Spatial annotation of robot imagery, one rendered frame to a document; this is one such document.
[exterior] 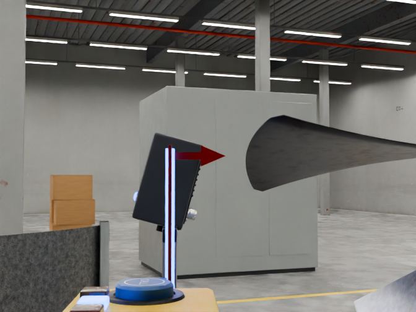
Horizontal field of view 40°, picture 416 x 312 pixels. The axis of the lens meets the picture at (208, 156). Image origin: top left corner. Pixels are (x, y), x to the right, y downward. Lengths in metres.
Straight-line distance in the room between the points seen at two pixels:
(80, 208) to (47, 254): 6.20
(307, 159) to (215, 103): 6.20
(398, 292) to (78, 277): 1.96
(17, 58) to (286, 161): 4.20
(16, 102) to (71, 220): 4.05
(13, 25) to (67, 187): 4.08
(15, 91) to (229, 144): 3.01
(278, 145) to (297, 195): 6.64
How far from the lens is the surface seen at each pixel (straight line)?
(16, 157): 4.71
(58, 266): 2.42
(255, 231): 7.04
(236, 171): 6.91
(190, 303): 0.39
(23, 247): 2.30
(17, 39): 4.84
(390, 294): 0.71
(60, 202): 8.53
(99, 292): 0.40
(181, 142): 1.22
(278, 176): 0.74
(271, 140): 0.63
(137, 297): 0.39
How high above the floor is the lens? 1.15
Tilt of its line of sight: 2 degrees up
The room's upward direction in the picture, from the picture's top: straight up
